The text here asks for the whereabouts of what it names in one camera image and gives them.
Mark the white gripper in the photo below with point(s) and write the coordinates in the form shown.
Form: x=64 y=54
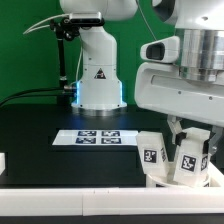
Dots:
x=159 y=88

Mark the black camera on stand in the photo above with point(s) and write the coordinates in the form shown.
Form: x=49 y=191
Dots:
x=92 y=19

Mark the black camera stand pole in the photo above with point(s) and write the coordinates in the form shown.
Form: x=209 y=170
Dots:
x=64 y=30

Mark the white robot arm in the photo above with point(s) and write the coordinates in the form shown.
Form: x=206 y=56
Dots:
x=182 y=76

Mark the white obstacle fence frame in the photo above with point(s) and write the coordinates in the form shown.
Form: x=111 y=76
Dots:
x=115 y=201

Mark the white marker tag plate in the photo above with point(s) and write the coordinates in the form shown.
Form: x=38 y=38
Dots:
x=95 y=137

